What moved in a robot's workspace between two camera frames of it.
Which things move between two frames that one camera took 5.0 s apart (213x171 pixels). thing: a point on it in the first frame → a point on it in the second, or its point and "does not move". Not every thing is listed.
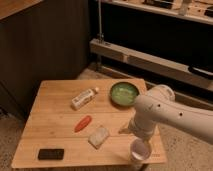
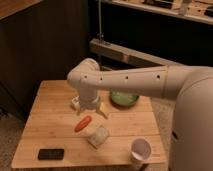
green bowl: x=124 y=94 does not move
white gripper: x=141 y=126 → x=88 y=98
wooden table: x=83 y=122 does not move
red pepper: x=82 y=124 does not move
